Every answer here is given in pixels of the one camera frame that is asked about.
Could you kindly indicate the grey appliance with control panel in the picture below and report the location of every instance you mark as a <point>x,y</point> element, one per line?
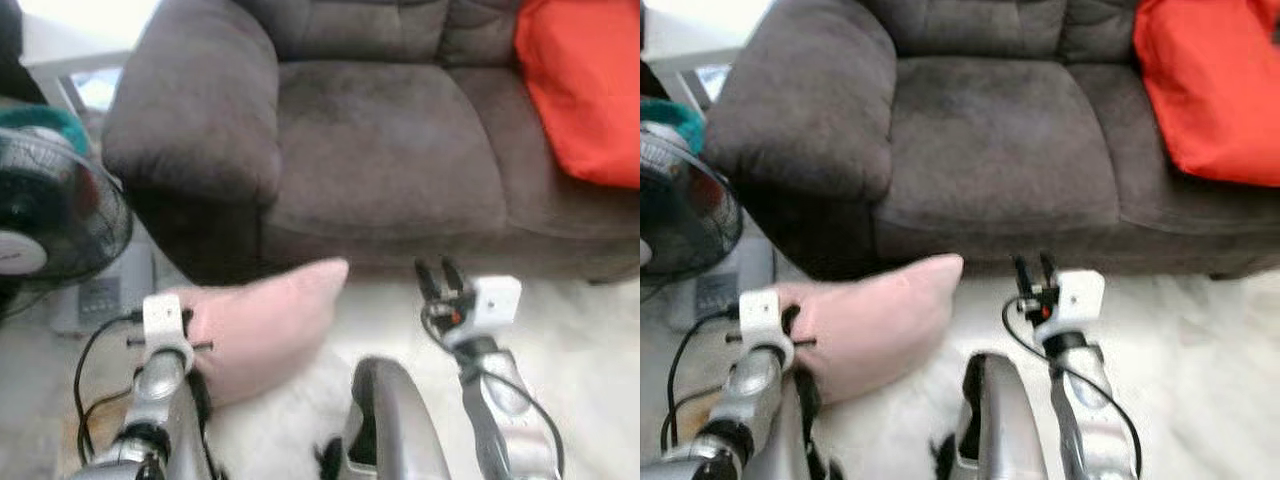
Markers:
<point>715,290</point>
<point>100,295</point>

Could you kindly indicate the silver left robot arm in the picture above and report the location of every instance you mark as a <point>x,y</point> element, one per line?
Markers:
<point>750,400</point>
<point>155,400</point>

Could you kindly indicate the pink cat face pillow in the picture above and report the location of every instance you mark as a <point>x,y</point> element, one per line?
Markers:
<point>260,325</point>
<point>875,320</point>

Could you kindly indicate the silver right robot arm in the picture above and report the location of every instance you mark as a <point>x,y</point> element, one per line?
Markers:
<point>1090,400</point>
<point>505,400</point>

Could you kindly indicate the silver robot leg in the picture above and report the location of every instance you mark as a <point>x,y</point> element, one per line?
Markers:
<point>395,420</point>
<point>1000,420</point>

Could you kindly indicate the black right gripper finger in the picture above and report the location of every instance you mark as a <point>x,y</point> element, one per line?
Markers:
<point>1023,274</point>
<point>453,274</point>
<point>428,278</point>
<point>1049,268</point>

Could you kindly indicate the black electric fan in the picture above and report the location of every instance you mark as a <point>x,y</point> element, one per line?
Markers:
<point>680,205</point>
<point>60,210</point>

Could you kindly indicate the teal waste basket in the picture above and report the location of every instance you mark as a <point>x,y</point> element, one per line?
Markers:
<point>40,118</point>
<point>670,110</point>

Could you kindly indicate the dark brown fabric sofa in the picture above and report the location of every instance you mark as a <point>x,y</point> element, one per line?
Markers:
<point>1000,150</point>
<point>390,150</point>

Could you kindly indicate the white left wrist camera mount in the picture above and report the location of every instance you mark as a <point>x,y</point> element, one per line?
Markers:
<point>760,315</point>
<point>163,320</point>

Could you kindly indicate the red pillow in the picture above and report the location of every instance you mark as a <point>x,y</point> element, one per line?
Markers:
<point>585,90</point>
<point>1210,90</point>

